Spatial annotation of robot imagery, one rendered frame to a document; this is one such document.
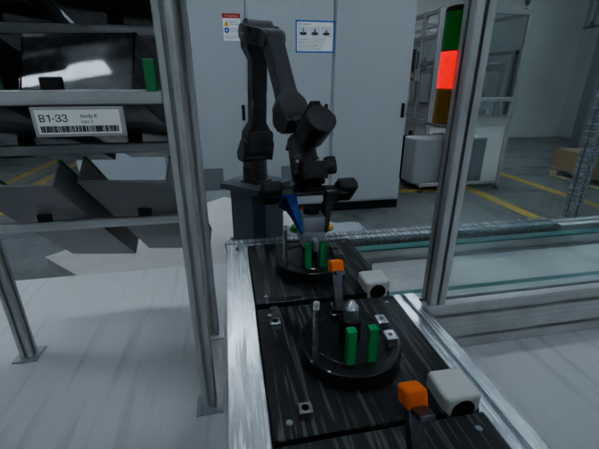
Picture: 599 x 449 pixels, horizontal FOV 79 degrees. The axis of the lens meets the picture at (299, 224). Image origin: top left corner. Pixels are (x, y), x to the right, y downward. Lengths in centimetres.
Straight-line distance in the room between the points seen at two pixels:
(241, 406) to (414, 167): 41
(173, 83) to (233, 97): 317
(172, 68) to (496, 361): 68
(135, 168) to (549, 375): 351
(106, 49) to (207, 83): 310
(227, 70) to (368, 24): 136
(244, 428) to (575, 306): 66
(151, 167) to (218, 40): 131
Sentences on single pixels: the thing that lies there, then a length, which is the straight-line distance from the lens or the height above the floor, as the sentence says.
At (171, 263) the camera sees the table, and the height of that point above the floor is 86.
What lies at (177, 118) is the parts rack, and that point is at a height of 128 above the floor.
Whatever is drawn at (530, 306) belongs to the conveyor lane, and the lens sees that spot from 81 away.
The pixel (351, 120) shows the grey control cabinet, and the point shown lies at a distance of 380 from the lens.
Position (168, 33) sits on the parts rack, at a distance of 43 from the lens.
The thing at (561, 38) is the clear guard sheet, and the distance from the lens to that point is 68.
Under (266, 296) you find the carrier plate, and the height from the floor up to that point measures 97.
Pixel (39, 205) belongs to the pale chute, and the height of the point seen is 115.
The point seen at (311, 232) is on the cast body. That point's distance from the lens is 68.
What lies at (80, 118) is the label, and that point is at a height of 128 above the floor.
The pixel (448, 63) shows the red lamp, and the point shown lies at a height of 134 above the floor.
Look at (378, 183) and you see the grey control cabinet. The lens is 404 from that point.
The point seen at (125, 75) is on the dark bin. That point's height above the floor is 133.
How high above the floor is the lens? 132
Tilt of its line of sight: 22 degrees down
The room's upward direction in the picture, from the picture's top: straight up
